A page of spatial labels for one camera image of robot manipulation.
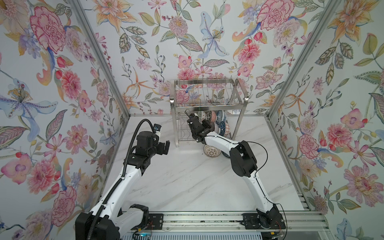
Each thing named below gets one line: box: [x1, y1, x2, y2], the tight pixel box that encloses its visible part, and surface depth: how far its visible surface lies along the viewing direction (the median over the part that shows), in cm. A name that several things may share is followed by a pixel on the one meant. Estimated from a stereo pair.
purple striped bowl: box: [214, 121, 221, 135], surface depth 102 cm
